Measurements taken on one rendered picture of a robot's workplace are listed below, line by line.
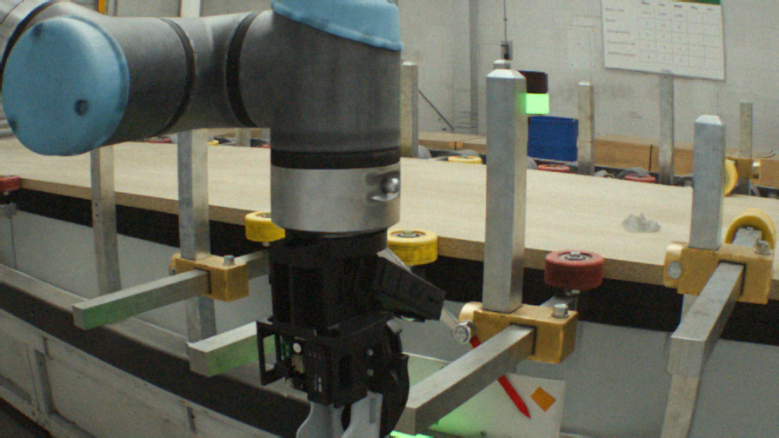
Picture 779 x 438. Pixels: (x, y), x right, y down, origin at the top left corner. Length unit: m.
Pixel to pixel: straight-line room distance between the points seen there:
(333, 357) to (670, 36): 7.64
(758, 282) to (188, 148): 0.82
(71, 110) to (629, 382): 0.88
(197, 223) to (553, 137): 5.57
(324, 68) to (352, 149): 0.06
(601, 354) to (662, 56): 7.06
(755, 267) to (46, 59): 0.68
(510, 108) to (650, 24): 7.28
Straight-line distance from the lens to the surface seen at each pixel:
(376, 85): 0.53
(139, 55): 0.50
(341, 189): 0.53
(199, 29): 0.58
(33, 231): 2.11
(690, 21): 8.06
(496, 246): 0.91
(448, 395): 0.74
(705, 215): 0.82
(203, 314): 1.24
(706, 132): 0.81
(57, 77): 0.47
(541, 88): 0.92
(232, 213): 1.41
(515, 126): 0.88
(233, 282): 1.17
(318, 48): 0.53
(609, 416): 1.16
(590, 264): 1.01
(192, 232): 1.20
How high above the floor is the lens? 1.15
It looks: 11 degrees down
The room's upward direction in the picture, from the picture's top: straight up
